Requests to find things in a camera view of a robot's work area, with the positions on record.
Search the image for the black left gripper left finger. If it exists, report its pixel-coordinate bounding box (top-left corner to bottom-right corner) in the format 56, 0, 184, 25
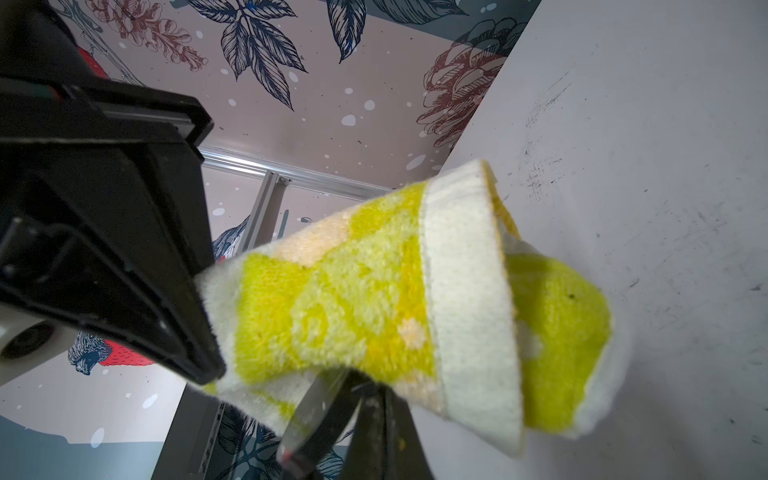
277, 369, 363, 479

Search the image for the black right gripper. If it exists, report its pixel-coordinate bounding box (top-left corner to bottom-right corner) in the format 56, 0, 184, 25
1, 1, 225, 384

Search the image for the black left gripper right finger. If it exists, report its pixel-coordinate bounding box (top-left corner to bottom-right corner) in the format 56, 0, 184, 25
339, 386, 433, 480

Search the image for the yellow-green white towel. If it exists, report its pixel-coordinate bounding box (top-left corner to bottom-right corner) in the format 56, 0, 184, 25
196, 159, 629, 455

